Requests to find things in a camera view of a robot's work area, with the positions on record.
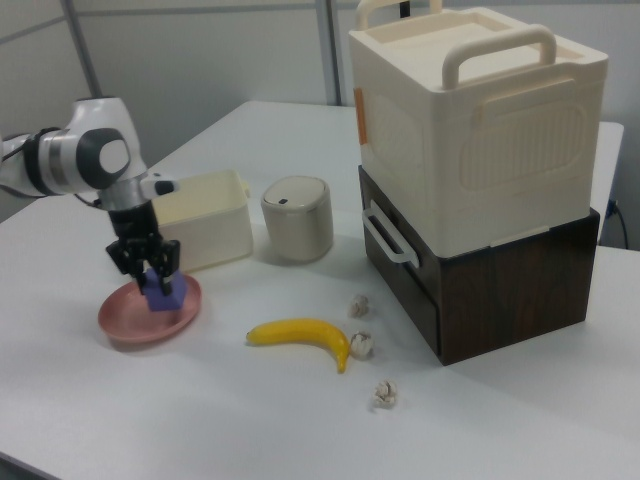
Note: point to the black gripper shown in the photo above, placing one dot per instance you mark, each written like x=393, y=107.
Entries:
x=132, y=222

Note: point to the purple cube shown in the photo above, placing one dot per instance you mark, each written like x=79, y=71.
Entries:
x=176, y=297

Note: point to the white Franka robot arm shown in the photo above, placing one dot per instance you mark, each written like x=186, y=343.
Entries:
x=75, y=160

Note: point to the pink round plate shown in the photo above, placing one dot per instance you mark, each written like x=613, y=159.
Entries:
x=125, y=317

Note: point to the cream rectangular plastic bin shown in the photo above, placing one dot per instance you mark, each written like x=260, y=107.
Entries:
x=210, y=235

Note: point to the beige small lidded trash can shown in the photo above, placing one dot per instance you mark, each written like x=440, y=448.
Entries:
x=297, y=225

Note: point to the yellow banana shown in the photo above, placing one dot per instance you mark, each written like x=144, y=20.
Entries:
x=300, y=332

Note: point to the crumpled white paper ball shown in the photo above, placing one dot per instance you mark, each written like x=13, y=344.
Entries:
x=359, y=306
x=362, y=345
x=384, y=394

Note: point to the orange tape strip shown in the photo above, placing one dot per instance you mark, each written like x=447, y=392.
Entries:
x=361, y=117

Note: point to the dark wood drawer box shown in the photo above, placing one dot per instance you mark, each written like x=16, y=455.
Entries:
x=510, y=295

